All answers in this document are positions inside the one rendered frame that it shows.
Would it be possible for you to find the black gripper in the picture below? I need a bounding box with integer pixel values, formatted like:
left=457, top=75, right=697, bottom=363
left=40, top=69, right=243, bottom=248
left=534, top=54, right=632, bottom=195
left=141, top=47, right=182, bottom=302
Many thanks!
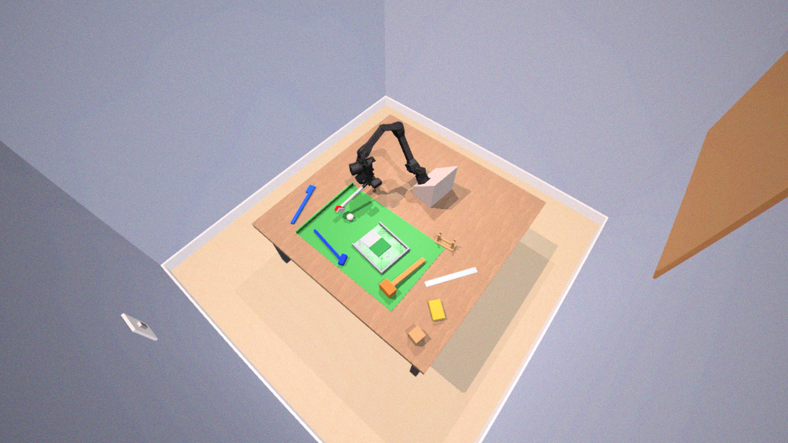
left=363, top=168, right=382, bottom=189

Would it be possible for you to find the orange mallet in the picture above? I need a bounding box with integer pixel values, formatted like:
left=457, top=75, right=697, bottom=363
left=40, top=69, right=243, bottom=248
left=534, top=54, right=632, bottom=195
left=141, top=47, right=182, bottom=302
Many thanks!
left=379, top=257, right=425, bottom=299

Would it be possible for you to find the white flat bar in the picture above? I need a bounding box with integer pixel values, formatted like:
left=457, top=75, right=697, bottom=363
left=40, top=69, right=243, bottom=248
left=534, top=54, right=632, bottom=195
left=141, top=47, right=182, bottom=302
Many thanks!
left=425, top=267, right=477, bottom=287

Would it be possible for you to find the yellow rectangular block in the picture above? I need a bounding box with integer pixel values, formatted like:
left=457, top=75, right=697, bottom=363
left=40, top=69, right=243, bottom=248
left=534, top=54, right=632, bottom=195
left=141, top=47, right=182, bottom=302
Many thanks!
left=428, top=298, right=445, bottom=321

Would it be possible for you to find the small orange block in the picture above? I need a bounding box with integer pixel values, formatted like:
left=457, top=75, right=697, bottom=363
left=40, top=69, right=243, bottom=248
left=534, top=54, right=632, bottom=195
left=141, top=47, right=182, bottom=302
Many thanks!
left=408, top=326, right=426, bottom=345

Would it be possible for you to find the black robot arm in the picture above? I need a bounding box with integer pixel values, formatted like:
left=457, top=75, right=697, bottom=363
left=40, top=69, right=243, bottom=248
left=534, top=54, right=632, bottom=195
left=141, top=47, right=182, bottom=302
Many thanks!
left=349, top=121, right=431, bottom=185

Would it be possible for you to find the green flat mat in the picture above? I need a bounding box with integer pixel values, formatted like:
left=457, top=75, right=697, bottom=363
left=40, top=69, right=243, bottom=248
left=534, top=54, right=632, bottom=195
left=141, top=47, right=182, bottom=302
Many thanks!
left=298, top=185, right=445, bottom=311

